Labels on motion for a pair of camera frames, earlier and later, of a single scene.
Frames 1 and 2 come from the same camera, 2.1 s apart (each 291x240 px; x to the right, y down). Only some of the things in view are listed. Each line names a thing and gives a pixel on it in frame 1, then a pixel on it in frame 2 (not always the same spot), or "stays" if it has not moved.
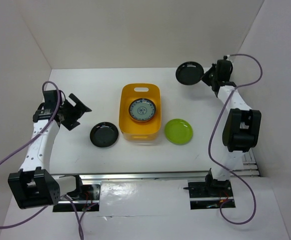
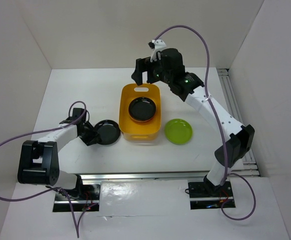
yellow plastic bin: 132,130 stays
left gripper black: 77,110 -> 94,134
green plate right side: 178,131 stays
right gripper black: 204,78 -> 142,65
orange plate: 141,121 stays
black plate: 189,73 -> 142,109
